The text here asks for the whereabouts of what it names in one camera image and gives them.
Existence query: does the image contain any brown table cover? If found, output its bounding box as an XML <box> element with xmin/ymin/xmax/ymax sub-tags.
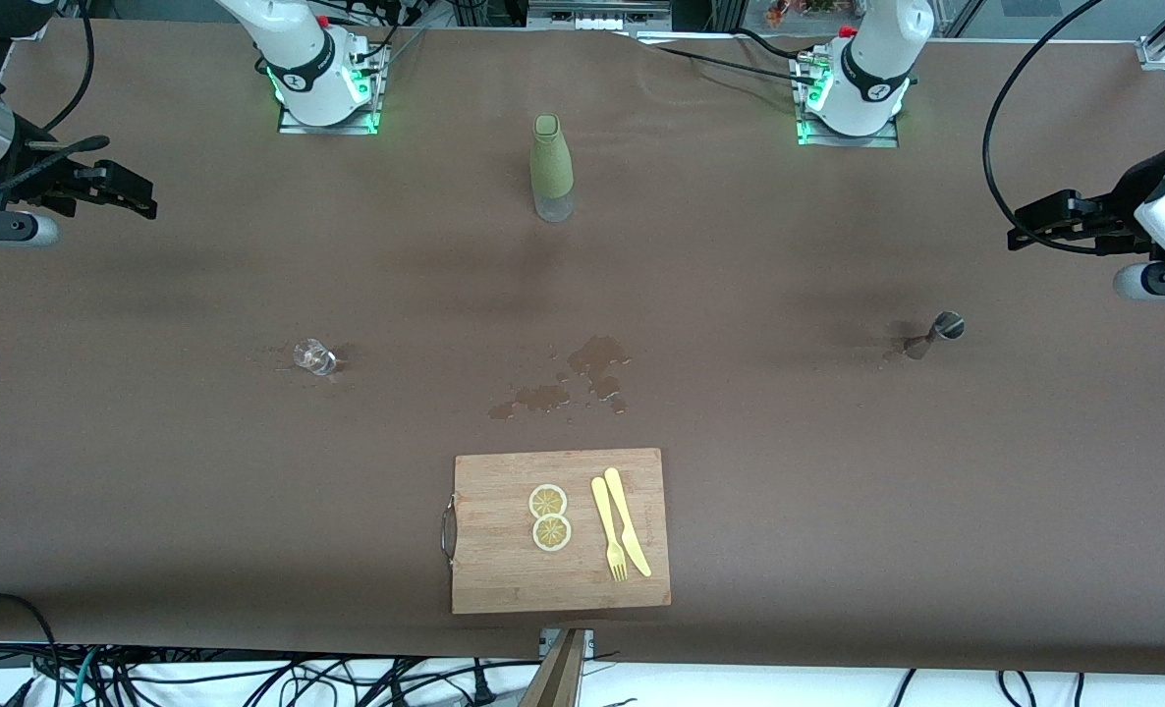
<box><xmin>0</xmin><ymin>18</ymin><xmax>1165</xmax><ymax>679</ymax></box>

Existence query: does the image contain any yellow plastic knife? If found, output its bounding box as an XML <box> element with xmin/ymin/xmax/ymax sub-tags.
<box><xmin>603</xmin><ymin>467</ymin><xmax>653</xmax><ymax>578</ymax></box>

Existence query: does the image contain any green sleeved glass bottle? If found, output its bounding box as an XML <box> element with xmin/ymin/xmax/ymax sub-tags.
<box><xmin>529</xmin><ymin>114</ymin><xmax>576</xmax><ymax>223</ymax></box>

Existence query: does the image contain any black base cable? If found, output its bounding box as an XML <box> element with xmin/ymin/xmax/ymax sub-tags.
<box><xmin>632</xmin><ymin>27</ymin><xmax>824</xmax><ymax>91</ymax></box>
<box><xmin>332</xmin><ymin>0</ymin><xmax>428</xmax><ymax>62</ymax></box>

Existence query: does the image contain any black cable bundle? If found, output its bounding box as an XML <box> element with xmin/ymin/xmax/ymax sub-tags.
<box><xmin>101</xmin><ymin>650</ymin><xmax>507</xmax><ymax>707</ymax></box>

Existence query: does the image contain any thick black floor cable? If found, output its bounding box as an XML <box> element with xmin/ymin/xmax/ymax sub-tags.
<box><xmin>0</xmin><ymin>591</ymin><xmax>65</xmax><ymax>707</ymax></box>

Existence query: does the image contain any wooden post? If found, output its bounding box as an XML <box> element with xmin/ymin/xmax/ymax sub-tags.
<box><xmin>519</xmin><ymin>628</ymin><xmax>586</xmax><ymax>707</ymax></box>

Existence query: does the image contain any liquid spill puddle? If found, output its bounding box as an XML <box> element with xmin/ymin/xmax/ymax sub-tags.
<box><xmin>487</xmin><ymin>335</ymin><xmax>634</xmax><ymax>421</ymax></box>

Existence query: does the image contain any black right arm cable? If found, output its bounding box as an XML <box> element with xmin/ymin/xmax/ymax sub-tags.
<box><xmin>0</xmin><ymin>0</ymin><xmax>112</xmax><ymax>212</ymax></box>

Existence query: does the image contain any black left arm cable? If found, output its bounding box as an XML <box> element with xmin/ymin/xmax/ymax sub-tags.
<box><xmin>980</xmin><ymin>0</ymin><xmax>1106</xmax><ymax>258</ymax></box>

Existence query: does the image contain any grey power strip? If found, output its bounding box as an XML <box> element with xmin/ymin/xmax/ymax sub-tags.
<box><xmin>528</xmin><ymin>0</ymin><xmax>674</xmax><ymax>30</ymax></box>

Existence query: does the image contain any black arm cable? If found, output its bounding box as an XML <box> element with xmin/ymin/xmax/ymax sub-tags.
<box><xmin>0</xmin><ymin>0</ymin><xmax>112</xmax><ymax>212</ymax></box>
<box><xmin>980</xmin><ymin>0</ymin><xmax>1106</xmax><ymax>258</ymax></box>

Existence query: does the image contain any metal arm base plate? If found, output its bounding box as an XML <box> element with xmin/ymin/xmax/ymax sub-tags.
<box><xmin>791</xmin><ymin>54</ymin><xmax>901</xmax><ymax>149</ymax></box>
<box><xmin>276</xmin><ymin>44</ymin><xmax>384</xmax><ymax>136</ymax></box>

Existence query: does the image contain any metal table bracket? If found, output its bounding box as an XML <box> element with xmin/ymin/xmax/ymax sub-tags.
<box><xmin>539</xmin><ymin>626</ymin><xmax>595</xmax><ymax>661</ymax></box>

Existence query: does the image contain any steel double jigger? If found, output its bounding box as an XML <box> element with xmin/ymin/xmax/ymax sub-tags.
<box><xmin>902</xmin><ymin>310</ymin><xmax>967</xmax><ymax>361</ymax></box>

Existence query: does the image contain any small clear glass cup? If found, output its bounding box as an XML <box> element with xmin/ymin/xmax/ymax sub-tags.
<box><xmin>293</xmin><ymin>338</ymin><xmax>338</xmax><ymax>377</ymax></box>

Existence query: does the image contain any teal floor cable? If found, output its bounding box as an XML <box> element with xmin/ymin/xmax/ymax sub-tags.
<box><xmin>70</xmin><ymin>646</ymin><xmax>104</xmax><ymax>707</ymax></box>

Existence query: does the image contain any wooden cutting board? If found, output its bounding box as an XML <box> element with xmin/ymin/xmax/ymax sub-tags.
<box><xmin>440</xmin><ymin>448</ymin><xmax>672</xmax><ymax>616</ymax></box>

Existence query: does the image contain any yellow plastic fork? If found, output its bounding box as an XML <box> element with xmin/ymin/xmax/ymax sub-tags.
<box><xmin>590</xmin><ymin>476</ymin><xmax>630</xmax><ymax>582</ymax></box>

